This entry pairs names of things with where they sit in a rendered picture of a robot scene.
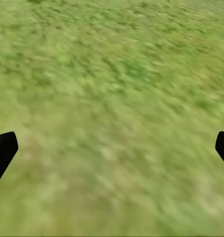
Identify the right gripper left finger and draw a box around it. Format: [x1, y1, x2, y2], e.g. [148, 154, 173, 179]
[0, 131, 18, 178]

